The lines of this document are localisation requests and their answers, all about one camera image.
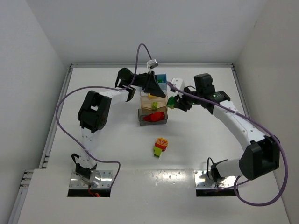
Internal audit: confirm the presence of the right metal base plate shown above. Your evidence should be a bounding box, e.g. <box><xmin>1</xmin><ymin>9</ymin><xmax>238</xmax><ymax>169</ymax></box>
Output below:
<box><xmin>193</xmin><ymin>169</ymin><xmax>239</xmax><ymax>191</ymax></box>

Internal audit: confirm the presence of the clear plastic container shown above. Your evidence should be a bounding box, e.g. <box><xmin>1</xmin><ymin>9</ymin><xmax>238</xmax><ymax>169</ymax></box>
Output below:
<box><xmin>159</xmin><ymin>83</ymin><xmax>168</xmax><ymax>95</ymax></box>

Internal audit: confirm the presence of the dark green lego brick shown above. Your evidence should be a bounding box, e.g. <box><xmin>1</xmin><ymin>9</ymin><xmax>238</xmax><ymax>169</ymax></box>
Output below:
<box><xmin>167</xmin><ymin>96</ymin><xmax>175</xmax><ymax>105</ymax></box>

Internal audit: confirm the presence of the metal base plate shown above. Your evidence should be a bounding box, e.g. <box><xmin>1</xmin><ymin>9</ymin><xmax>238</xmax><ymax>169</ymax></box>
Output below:
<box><xmin>69</xmin><ymin>170</ymin><xmax>113</xmax><ymax>190</ymax></box>
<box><xmin>193</xmin><ymin>169</ymin><xmax>239</xmax><ymax>191</ymax></box>

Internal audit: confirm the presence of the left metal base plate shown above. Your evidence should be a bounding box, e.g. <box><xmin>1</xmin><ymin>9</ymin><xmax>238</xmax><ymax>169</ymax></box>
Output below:
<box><xmin>69</xmin><ymin>170</ymin><xmax>113</xmax><ymax>190</ymax></box>

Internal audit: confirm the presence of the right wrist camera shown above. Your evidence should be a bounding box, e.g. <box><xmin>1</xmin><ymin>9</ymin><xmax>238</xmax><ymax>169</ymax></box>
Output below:
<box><xmin>170</xmin><ymin>78</ymin><xmax>186</xmax><ymax>92</ymax></box>

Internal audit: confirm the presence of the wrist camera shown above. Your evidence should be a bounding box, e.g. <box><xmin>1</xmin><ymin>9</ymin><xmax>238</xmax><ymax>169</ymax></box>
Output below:
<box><xmin>170</xmin><ymin>78</ymin><xmax>186</xmax><ymax>92</ymax></box>
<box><xmin>146</xmin><ymin>59</ymin><xmax>158</xmax><ymax>72</ymax></box>

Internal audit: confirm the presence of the blue plastic container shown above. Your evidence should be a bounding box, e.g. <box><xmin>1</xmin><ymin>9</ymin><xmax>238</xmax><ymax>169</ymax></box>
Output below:
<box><xmin>156</xmin><ymin>74</ymin><xmax>167</xmax><ymax>84</ymax></box>

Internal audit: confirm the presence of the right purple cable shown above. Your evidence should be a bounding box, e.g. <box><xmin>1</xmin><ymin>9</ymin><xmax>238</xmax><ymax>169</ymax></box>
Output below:
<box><xmin>166</xmin><ymin>81</ymin><xmax>289</xmax><ymax>207</ymax></box>

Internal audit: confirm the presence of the grey plastic container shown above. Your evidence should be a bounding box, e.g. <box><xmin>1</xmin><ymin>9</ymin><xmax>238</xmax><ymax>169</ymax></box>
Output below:
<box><xmin>138</xmin><ymin>107</ymin><xmax>168</xmax><ymax>126</ymax></box>

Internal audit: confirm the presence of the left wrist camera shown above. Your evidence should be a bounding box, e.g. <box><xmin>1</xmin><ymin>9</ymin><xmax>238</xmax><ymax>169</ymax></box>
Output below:
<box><xmin>146</xmin><ymin>59</ymin><xmax>158</xmax><ymax>72</ymax></box>

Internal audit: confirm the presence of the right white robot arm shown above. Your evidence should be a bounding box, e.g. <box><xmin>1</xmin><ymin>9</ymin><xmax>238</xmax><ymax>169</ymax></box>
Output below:
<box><xmin>170</xmin><ymin>73</ymin><xmax>280</xmax><ymax>182</ymax></box>

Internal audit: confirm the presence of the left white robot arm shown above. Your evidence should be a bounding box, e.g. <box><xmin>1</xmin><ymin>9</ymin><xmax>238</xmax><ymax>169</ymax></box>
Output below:
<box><xmin>72</xmin><ymin>68</ymin><xmax>167</xmax><ymax>182</ymax></box>

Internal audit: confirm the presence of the red round lego brick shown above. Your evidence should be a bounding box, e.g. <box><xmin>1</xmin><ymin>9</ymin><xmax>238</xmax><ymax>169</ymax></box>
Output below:
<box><xmin>155</xmin><ymin>112</ymin><xmax>164</xmax><ymax>120</ymax></box>

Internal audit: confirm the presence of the red curved lego brick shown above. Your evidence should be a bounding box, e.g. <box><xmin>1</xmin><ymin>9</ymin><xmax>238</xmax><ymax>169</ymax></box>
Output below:
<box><xmin>143</xmin><ymin>113</ymin><xmax>158</xmax><ymax>122</ymax></box>

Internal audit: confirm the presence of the orange plastic container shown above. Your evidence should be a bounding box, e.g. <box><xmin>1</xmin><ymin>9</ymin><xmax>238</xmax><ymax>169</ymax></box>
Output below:
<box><xmin>140</xmin><ymin>94</ymin><xmax>168</xmax><ymax>109</ymax></box>

